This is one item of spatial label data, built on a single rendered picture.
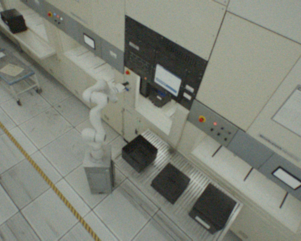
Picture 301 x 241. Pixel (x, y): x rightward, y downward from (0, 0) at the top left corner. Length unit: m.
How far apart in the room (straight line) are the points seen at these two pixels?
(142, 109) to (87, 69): 1.07
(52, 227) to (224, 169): 2.06
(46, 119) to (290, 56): 3.38
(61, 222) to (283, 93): 2.64
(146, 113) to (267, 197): 1.54
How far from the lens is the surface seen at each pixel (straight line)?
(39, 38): 4.20
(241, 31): 1.57
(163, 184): 2.24
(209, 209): 2.10
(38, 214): 3.19
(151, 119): 2.65
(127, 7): 2.13
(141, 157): 2.45
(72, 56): 3.59
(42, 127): 3.84
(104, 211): 3.04
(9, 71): 4.22
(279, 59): 1.54
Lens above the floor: 2.89
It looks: 50 degrees down
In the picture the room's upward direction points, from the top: 9 degrees clockwise
